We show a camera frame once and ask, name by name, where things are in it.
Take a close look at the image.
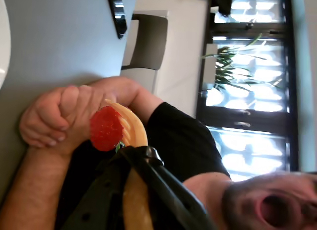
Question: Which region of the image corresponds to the black smartphone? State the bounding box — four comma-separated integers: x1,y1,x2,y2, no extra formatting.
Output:
106,0,128,40

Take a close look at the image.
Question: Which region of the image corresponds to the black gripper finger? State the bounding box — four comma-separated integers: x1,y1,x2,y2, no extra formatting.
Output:
61,146,139,230
133,145,216,230

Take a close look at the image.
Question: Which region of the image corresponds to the person's left forearm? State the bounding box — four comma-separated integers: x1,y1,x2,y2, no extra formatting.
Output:
0,145,76,230

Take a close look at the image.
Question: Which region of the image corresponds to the wooden fork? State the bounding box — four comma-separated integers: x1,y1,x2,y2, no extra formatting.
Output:
104,99,154,230

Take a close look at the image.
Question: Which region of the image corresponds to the white round plate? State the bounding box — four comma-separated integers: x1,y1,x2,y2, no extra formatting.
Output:
0,0,12,92

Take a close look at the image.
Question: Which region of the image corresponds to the person's left hand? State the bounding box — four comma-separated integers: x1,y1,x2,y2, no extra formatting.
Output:
58,87,109,158

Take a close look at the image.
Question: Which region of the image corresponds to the white planter pot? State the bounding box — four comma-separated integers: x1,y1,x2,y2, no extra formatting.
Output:
204,43,219,83

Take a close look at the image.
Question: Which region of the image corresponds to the person's right hand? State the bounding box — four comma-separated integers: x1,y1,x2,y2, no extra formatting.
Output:
19,77,141,149

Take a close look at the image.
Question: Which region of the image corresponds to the green potted plant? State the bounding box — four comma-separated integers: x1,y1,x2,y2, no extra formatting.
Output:
201,33,283,92

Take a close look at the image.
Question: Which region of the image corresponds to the red strawberry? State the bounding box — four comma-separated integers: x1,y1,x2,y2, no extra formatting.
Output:
90,105,126,153

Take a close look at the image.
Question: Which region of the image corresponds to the person's black shirt torso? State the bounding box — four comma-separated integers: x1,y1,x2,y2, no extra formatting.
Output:
54,102,231,230

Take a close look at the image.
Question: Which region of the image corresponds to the grey chair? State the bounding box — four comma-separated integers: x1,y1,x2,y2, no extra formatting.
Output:
120,10,169,95

